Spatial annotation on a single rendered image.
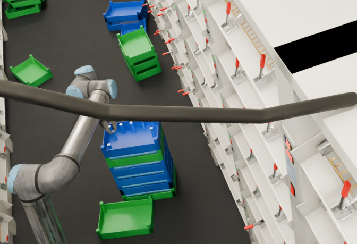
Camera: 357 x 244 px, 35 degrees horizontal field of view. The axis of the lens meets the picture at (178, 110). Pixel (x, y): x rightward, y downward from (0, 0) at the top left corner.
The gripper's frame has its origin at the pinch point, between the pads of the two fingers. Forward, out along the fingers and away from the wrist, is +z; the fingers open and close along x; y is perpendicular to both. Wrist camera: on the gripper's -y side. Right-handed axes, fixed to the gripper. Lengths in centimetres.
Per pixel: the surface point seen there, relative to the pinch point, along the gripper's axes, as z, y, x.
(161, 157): 23.8, -6.9, -16.0
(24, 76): 10, 174, 17
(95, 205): 50, 26, 24
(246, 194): 19, -75, -28
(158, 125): 10.0, 0.5, -23.1
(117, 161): 19.1, 3.9, 4.1
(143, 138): 14.4, 3.8, -13.5
